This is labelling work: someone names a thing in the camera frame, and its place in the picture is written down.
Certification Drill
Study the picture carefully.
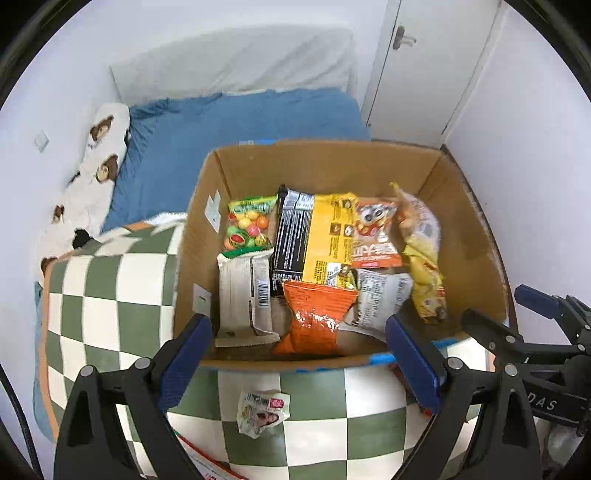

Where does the black cable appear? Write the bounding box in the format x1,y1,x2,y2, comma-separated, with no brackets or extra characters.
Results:
0,367,44,480

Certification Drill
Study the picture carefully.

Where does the clear yellow-edged snack packet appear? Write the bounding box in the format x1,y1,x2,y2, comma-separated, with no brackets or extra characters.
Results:
389,181,448,323

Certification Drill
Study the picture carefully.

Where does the printed cardboard box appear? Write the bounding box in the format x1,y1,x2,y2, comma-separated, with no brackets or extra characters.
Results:
173,138,516,376

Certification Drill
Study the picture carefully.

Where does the white bear-print pillow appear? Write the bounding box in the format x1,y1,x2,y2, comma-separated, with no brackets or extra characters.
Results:
36,102,131,278

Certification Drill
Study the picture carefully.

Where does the orange chip packet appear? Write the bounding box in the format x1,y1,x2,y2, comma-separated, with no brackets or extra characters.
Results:
271,279,360,356

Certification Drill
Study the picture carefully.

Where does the small photo-print snack packet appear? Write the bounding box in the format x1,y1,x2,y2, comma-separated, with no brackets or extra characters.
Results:
237,390,292,436

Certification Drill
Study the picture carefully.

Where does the white door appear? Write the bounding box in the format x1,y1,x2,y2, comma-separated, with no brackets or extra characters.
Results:
360,0,502,149

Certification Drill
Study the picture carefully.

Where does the metal door handle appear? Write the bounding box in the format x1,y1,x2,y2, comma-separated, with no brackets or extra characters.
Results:
392,25,417,51

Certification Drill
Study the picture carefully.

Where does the green white checkered mat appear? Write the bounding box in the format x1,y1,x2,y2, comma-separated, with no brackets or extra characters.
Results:
37,220,491,480

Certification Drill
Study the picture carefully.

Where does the blue bed sheet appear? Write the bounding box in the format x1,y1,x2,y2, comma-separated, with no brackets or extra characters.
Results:
32,88,371,440

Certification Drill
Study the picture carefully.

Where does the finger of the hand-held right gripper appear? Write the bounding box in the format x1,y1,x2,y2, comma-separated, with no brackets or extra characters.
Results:
514,284,591,334
461,308,583,366

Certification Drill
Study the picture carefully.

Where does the white grey snack packet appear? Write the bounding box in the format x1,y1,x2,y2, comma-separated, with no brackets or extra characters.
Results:
339,268,414,343

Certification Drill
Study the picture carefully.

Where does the green colourful candy bag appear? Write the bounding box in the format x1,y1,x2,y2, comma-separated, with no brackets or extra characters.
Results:
223,195,280,255

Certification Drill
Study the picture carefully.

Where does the orange panda snack packet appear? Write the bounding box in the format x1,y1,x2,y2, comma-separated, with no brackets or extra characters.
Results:
348,196,405,270

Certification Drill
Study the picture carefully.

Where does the red white black snack packet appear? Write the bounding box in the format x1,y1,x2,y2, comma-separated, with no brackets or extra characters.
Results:
173,427,246,480

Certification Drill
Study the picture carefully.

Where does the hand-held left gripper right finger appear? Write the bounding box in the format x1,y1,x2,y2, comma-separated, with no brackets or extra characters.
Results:
385,314,543,480

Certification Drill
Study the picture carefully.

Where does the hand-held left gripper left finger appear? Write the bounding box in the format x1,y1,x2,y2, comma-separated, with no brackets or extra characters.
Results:
53,313,214,480

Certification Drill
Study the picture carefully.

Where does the yellow black snack packet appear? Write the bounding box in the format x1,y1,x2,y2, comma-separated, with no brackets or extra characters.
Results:
270,185,360,296

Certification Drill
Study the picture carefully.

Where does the white quilted headboard cover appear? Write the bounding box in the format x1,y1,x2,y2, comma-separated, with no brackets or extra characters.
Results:
110,27,356,105

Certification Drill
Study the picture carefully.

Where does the plain white snack packet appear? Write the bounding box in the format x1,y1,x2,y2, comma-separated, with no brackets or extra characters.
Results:
215,251,281,349

